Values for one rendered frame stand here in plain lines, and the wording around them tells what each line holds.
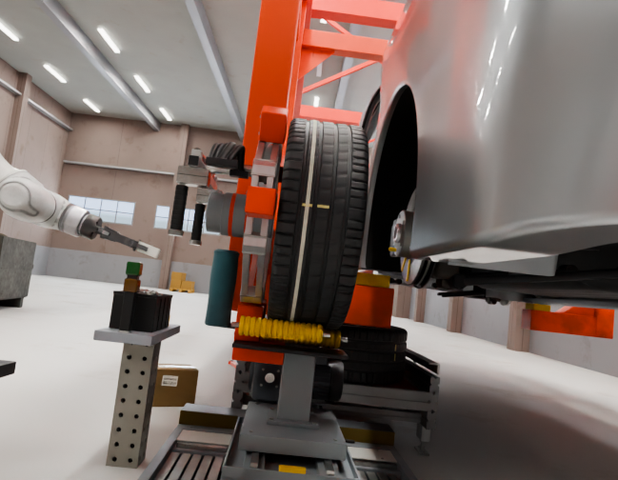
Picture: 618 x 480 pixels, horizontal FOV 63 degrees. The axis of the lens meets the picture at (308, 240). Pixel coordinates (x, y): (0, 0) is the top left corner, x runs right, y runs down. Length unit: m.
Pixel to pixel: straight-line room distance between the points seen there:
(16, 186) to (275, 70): 1.16
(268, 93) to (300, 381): 1.17
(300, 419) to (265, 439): 0.18
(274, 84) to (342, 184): 0.92
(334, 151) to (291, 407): 0.78
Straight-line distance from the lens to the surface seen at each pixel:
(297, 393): 1.63
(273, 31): 2.29
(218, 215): 1.61
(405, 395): 2.25
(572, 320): 4.60
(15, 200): 1.50
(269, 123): 1.51
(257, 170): 1.42
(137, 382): 1.83
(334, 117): 7.99
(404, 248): 1.60
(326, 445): 1.52
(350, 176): 1.39
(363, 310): 2.07
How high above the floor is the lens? 0.64
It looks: 5 degrees up
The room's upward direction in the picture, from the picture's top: 7 degrees clockwise
